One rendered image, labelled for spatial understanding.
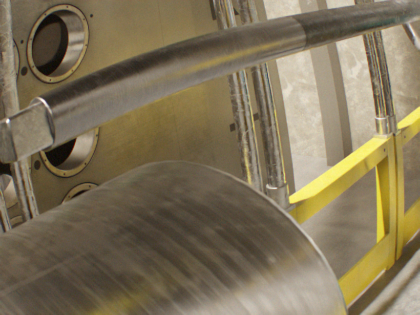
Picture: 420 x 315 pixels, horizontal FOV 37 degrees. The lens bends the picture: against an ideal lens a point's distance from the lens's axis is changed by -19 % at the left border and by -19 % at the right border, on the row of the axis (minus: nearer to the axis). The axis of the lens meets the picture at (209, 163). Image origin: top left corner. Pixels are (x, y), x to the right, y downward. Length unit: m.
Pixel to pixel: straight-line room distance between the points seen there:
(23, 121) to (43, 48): 2.39
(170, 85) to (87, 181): 1.77
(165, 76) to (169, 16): 1.96
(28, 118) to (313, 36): 0.20
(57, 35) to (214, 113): 0.74
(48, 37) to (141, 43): 0.61
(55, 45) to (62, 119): 2.42
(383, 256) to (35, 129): 1.62
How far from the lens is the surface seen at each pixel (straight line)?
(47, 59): 2.68
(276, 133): 1.34
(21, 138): 0.28
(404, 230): 1.96
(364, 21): 0.49
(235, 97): 1.27
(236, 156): 2.54
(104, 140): 2.12
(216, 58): 0.35
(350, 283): 1.70
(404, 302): 1.73
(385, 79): 1.79
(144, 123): 2.22
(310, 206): 1.45
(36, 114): 0.28
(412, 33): 1.00
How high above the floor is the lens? 0.92
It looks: 18 degrees down
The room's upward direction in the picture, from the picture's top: 9 degrees counter-clockwise
